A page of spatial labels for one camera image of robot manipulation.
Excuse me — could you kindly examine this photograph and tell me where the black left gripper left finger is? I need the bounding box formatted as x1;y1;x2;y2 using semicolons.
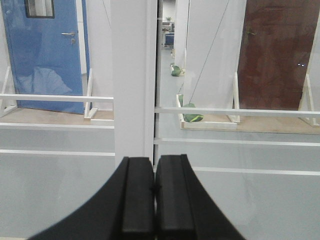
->
31;157;155;240

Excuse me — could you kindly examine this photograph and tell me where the white fixed glass door panel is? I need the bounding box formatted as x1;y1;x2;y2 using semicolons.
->
153;0;320;176

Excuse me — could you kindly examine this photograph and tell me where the dark brown wooden door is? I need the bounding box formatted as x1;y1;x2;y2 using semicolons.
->
237;0;320;111

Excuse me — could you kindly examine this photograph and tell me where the blue door with handle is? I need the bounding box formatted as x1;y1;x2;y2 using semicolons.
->
1;0;92;115

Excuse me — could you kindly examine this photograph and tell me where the white framed sliding glass door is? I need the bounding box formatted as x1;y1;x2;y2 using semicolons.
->
0;0;158;176

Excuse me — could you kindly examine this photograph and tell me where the green sandbag behind glass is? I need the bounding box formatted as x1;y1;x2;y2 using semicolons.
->
182;103;204;123

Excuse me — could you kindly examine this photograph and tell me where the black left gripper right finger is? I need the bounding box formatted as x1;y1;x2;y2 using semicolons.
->
155;154;244;240

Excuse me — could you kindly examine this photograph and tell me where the far green sandbag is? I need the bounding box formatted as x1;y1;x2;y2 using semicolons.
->
171;65;184;77

